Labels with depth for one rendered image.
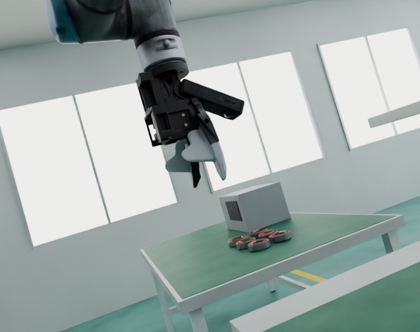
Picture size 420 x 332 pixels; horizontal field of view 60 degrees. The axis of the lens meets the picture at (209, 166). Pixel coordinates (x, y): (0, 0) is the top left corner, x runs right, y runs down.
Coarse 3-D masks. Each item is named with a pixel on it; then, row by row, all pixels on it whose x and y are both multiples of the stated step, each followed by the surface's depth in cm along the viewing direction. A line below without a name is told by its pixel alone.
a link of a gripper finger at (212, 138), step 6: (198, 108) 56; (198, 114) 55; (204, 114) 55; (198, 120) 55; (204, 120) 55; (210, 120) 55; (198, 126) 56; (204, 126) 55; (210, 126) 54; (204, 132) 54; (210, 132) 54; (210, 138) 54; (216, 138) 54; (210, 144) 53
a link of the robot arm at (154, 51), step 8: (152, 40) 56; (160, 40) 56; (168, 40) 56; (176, 40) 58; (144, 48) 57; (152, 48) 56; (160, 48) 56; (168, 48) 57; (176, 48) 57; (144, 56) 57; (152, 56) 56; (160, 56) 56; (168, 56) 56; (176, 56) 57; (184, 56) 58; (144, 64) 58; (152, 64) 57; (160, 64) 57
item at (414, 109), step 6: (402, 108) 110; (408, 108) 108; (414, 108) 106; (384, 114) 117; (390, 114) 115; (396, 114) 113; (402, 114) 111; (408, 114) 109; (414, 114) 107; (372, 120) 123; (378, 120) 120; (384, 120) 118; (390, 120) 116; (396, 120) 113; (372, 126) 124
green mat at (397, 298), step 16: (400, 272) 104; (416, 272) 100; (368, 288) 99; (384, 288) 96; (400, 288) 94; (416, 288) 91; (336, 304) 95; (352, 304) 92; (368, 304) 90; (384, 304) 87; (400, 304) 85; (416, 304) 83; (288, 320) 94; (304, 320) 92; (320, 320) 89; (336, 320) 87; (352, 320) 84; (368, 320) 82; (384, 320) 80; (400, 320) 78; (416, 320) 77
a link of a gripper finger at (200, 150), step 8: (200, 128) 55; (192, 136) 55; (200, 136) 55; (192, 144) 54; (200, 144) 54; (208, 144) 54; (216, 144) 53; (184, 152) 53; (192, 152) 53; (200, 152) 53; (208, 152) 53; (216, 152) 53; (192, 160) 52; (200, 160) 53; (208, 160) 53; (216, 160) 53; (224, 160) 54; (216, 168) 54; (224, 168) 53; (224, 176) 53
